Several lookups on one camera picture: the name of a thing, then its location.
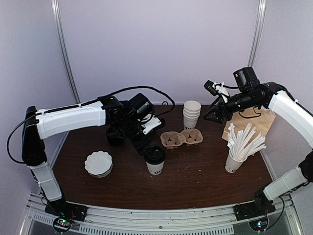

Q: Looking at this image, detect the cardboard cup carrier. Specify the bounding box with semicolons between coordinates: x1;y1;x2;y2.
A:
160;129;203;149

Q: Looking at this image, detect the brown paper bag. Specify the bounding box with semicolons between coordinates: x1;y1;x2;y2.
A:
222;107;276;142

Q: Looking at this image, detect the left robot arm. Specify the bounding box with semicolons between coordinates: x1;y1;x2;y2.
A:
18;89;165;217

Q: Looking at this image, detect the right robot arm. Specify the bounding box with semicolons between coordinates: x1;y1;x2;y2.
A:
203;67;313;216

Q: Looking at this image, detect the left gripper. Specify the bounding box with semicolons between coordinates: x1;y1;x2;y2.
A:
115;117;157;157

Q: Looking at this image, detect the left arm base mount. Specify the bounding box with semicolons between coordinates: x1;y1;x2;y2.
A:
45;198;88;234

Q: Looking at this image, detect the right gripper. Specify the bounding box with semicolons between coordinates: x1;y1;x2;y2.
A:
203;90;260;124

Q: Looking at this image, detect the paper cup holding straws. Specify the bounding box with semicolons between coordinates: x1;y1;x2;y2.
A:
224;150;247;173

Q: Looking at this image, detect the stack of black lids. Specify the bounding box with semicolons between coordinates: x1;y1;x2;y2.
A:
106;127;124;146

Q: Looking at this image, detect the single white paper cup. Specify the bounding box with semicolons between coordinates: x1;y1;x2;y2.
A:
146;161;164;175

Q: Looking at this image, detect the stack of white paper cups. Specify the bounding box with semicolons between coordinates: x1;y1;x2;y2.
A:
183;100;201;130

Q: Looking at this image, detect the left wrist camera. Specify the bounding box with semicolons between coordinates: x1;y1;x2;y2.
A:
141;116;163;135

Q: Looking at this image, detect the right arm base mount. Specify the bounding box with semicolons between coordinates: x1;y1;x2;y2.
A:
233;198;276;233

